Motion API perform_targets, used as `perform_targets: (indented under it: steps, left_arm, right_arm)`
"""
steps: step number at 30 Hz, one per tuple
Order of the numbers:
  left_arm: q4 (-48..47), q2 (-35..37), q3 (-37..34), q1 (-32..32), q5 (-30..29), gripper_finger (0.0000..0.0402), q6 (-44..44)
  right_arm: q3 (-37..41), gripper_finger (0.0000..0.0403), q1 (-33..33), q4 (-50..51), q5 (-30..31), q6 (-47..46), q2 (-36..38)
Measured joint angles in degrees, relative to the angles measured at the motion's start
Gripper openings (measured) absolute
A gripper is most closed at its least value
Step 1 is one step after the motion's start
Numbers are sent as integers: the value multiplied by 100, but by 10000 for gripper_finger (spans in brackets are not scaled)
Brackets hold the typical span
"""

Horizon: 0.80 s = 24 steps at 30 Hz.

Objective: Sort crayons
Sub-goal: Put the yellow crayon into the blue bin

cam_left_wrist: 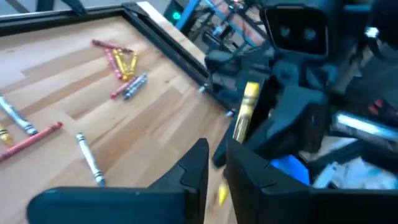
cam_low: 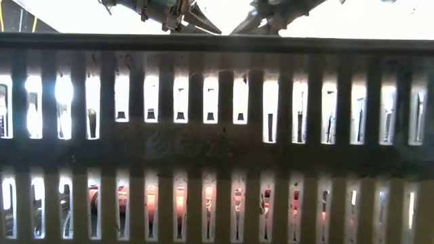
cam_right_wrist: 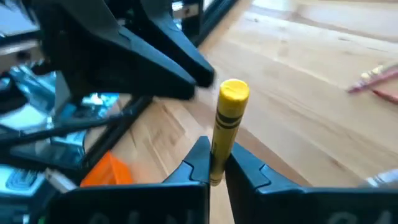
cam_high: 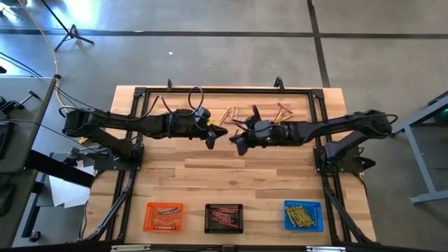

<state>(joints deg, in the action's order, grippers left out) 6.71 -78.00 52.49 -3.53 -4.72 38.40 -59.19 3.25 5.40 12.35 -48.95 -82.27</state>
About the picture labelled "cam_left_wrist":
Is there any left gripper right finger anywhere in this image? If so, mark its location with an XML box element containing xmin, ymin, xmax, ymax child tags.
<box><xmin>226</xmin><ymin>139</ymin><xmax>398</xmax><ymax>224</ymax></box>

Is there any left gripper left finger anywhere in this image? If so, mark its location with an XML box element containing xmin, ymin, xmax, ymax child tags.
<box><xmin>27</xmin><ymin>138</ymin><xmax>209</xmax><ymax>224</ymax></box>

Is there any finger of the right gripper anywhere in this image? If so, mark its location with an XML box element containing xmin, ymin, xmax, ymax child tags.
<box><xmin>213</xmin><ymin>83</ymin><xmax>330</xmax><ymax>169</ymax></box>
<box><xmin>205</xmin><ymin>49</ymin><xmax>268</xmax><ymax>110</ymax></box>

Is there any blue slotted plastic basket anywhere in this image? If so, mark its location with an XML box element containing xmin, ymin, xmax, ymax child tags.
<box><xmin>269</xmin><ymin>154</ymin><xmax>311</xmax><ymax>187</ymax></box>

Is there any blue metal rack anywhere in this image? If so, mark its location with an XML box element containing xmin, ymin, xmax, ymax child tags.
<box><xmin>177</xmin><ymin>0</ymin><xmax>265</xmax><ymax>47</ymax></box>

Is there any black device with green light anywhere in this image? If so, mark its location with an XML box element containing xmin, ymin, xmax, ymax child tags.
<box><xmin>164</xmin><ymin>0</ymin><xmax>189</xmax><ymax>26</ymax></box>

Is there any pink crayon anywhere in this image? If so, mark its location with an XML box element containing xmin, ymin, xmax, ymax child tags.
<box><xmin>103</xmin><ymin>47</ymin><xmax>123</xmax><ymax>80</ymax></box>

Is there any dark red crayon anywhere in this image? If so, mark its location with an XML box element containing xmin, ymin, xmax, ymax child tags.
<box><xmin>91</xmin><ymin>39</ymin><xmax>134</xmax><ymax>54</ymax></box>

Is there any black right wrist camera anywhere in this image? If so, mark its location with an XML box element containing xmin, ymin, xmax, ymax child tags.
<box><xmin>263</xmin><ymin>3</ymin><xmax>330</xmax><ymax>60</ymax></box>

